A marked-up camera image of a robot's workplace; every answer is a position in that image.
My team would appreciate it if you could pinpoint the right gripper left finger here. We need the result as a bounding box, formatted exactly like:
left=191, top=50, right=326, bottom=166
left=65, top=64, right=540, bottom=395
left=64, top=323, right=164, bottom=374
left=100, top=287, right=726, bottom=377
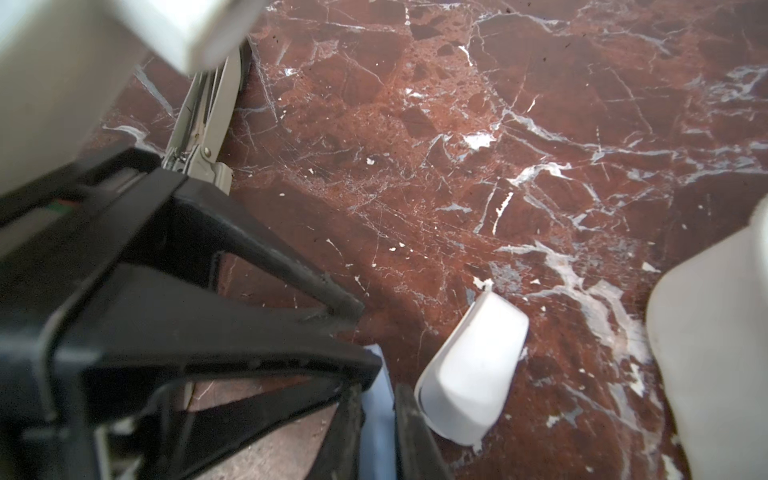
left=307, top=384, right=363, bottom=480

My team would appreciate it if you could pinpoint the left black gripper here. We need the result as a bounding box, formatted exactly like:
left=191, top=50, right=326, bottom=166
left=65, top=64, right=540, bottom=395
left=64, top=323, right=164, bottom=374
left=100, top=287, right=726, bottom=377
left=1, top=148, right=381, bottom=479

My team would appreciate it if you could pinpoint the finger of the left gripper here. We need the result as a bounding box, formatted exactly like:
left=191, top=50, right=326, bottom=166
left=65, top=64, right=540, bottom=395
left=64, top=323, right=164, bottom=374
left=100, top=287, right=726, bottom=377
left=167, top=179, right=364, bottom=327

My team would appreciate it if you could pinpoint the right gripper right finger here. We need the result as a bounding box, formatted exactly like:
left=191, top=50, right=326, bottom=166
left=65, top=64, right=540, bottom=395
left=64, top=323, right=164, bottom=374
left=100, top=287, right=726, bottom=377
left=394, top=384, right=450, bottom=480

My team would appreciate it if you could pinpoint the small blue stapler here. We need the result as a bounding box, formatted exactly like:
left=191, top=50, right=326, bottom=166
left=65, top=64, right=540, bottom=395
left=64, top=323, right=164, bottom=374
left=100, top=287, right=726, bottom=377
left=358, top=344, right=397, bottom=480

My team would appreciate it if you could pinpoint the small white stapler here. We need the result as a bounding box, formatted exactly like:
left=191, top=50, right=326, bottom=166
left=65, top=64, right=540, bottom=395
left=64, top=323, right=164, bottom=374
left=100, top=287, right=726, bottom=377
left=415, top=291, right=529, bottom=446

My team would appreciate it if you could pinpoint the beige black long stapler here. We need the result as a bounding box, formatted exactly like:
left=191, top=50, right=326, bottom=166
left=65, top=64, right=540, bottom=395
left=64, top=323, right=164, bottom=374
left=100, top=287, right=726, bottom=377
left=162, top=41, right=252, bottom=194

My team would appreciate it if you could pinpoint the white oval tray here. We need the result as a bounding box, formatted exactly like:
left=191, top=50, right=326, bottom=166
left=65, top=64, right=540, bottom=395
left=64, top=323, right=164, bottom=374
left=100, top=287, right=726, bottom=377
left=646, top=200, right=767, bottom=479

